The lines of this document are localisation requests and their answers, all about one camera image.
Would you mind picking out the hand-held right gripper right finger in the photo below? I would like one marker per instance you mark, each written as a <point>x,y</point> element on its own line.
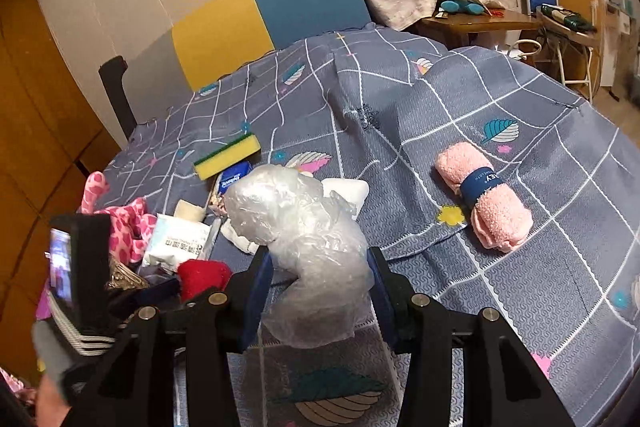
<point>382,297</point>

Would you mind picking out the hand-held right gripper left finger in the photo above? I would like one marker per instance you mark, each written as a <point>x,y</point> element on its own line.
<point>261,292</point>

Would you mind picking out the clear plastic bag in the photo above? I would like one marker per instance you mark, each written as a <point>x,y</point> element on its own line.
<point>300,237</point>

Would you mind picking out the beige bandage cloth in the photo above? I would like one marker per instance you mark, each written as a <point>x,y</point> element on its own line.
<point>189,211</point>

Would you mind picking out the red soft cloth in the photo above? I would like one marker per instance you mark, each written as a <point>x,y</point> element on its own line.
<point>202,279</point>

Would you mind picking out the person's left hand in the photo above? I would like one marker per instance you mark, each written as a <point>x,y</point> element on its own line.
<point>52,352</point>

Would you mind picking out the silver embossed box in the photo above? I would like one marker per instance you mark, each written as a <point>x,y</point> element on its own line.
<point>122,277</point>

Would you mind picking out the pink spotted plush toy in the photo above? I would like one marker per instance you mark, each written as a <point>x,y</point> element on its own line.
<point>122,227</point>

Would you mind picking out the white cloth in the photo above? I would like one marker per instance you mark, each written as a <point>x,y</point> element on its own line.
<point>240,239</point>

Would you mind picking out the white wet wipes packet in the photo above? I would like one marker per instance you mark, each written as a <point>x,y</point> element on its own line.
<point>175,242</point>

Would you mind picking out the white foam piece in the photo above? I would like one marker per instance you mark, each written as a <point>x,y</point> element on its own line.
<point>350,194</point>

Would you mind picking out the blue tissue pack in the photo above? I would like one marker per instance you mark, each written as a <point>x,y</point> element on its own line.
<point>234,179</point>

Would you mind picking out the yellow green sponge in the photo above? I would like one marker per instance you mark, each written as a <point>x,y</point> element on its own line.
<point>227,159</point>

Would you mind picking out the pink rolled towel navy band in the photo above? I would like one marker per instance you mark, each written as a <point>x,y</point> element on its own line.
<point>480,197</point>

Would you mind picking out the grey printed blanket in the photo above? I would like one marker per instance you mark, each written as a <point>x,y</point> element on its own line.
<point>410,142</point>

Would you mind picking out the wooden wardrobe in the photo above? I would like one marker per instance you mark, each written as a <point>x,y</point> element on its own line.
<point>35,107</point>

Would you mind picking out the wooden side table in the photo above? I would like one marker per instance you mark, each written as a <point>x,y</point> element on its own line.
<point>475,23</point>

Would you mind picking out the blue toy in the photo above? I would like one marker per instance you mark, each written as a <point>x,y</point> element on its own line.
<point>462,6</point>

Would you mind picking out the dark folded umbrella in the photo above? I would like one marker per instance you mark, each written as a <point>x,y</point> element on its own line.
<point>567,18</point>

